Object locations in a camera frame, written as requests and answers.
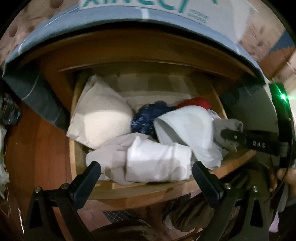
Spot light blue underwear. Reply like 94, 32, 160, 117
86, 106, 223, 185

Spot grey sock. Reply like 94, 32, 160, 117
213, 118, 243, 151

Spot white socks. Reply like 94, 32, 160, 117
125, 137, 192, 183

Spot cream white bra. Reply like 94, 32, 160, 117
67, 75, 133, 150

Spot dark blue lace underwear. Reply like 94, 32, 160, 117
131, 101, 176, 140

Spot red rolled underwear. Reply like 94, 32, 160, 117
176, 97, 211, 109

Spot person's right hand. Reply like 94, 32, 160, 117
269, 168, 295, 189

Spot green bed mattress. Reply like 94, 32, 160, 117
220, 84, 278, 133

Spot wooden nightstand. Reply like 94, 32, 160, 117
4, 29, 262, 241

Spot pink leaf pattern curtain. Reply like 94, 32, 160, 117
1, 0, 284, 66

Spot white XINCCI shoe box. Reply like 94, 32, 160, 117
79, 0, 251, 32

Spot blue checked cloth cover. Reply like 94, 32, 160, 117
3, 4, 265, 131

